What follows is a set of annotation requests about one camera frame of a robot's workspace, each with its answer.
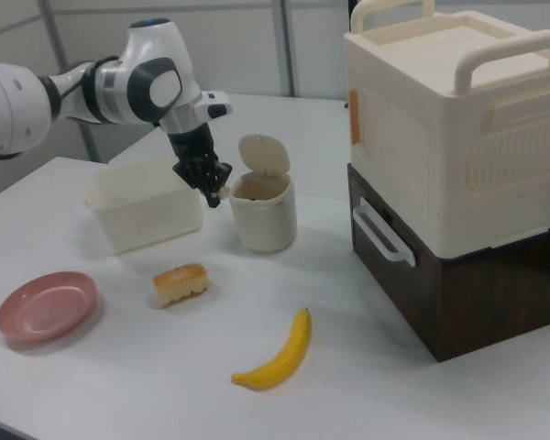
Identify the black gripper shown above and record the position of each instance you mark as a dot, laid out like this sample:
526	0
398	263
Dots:
191	142

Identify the white paper ball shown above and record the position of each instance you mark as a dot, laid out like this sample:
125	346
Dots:
221	193

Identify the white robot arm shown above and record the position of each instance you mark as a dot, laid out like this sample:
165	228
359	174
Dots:
119	87

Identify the beige trash can with lid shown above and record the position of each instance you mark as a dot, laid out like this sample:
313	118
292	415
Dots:
266	220

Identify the white plastic container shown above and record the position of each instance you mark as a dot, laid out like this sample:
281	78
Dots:
142	215

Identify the toy bread loaf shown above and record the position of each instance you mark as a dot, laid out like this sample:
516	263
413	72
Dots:
181	284

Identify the yellow banana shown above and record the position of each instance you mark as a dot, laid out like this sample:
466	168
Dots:
279	362

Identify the pink plate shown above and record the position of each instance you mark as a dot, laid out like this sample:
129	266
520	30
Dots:
46	307

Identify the dark brown drawer box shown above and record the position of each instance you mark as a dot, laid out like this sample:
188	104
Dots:
486	302

